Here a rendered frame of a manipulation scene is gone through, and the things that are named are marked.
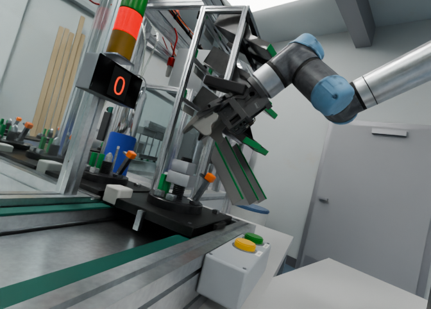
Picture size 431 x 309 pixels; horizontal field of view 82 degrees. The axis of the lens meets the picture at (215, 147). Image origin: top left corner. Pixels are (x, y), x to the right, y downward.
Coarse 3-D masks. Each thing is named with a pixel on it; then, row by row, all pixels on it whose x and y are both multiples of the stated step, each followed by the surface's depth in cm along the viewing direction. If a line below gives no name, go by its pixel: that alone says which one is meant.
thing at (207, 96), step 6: (204, 90) 93; (198, 96) 94; (204, 96) 92; (210, 96) 91; (216, 96) 90; (192, 102) 95; (198, 102) 93; (204, 102) 92; (240, 138) 81; (246, 138) 80; (252, 138) 93; (246, 144) 83; (252, 144) 85; (258, 144) 89
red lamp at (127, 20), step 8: (120, 8) 51; (128, 8) 51; (120, 16) 51; (128, 16) 51; (136, 16) 52; (120, 24) 50; (128, 24) 51; (136, 24) 52; (128, 32) 51; (136, 32) 52; (136, 40) 54
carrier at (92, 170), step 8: (104, 160) 73; (88, 168) 69; (96, 168) 68; (104, 168) 72; (112, 168) 79; (88, 176) 66; (96, 176) 66; (104, 176) 67; (112, 176) 70; (120, 176) 71; (80, 184) 60; (88, 184) 61; (96, 184) 64; (104, 184) 67; (112, 184) 68; (120, 184) 70; (128, 184) 77; (96, 192) 58; (104, 192) 59
